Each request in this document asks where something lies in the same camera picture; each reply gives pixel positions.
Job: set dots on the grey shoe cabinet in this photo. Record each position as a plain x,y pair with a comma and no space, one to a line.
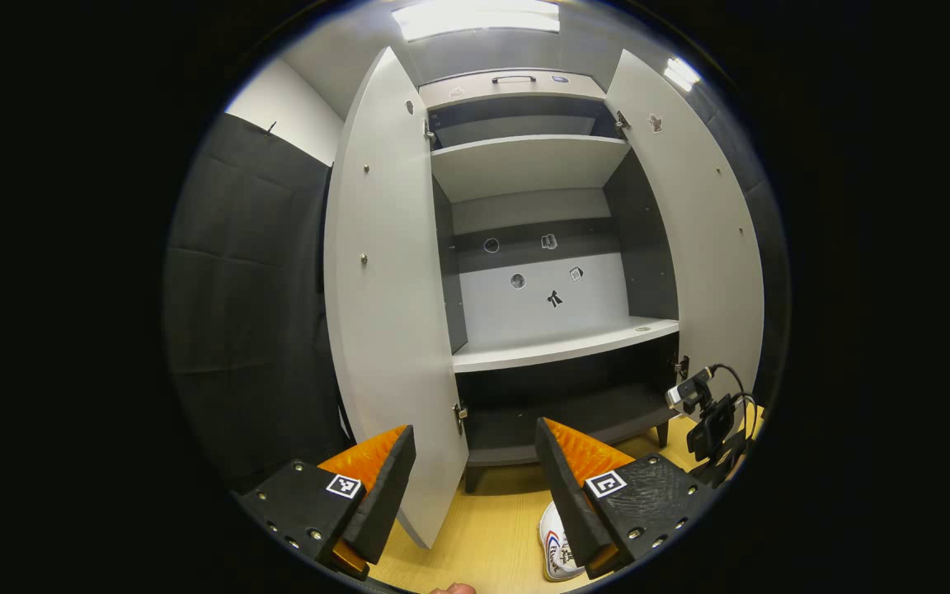
541,322

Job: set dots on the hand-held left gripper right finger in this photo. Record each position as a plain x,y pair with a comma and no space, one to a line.
570,495

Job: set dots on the grey cabinet drawer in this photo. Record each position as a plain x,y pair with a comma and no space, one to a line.
516,96

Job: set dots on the large ceiling light panel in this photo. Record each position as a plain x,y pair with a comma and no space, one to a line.
475,18

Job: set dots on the small ceiling light panel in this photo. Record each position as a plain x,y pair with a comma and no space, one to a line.
681,73

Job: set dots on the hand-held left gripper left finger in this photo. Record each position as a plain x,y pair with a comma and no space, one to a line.
384,495

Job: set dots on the white canvas shoe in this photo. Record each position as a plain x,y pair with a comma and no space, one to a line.
553,549

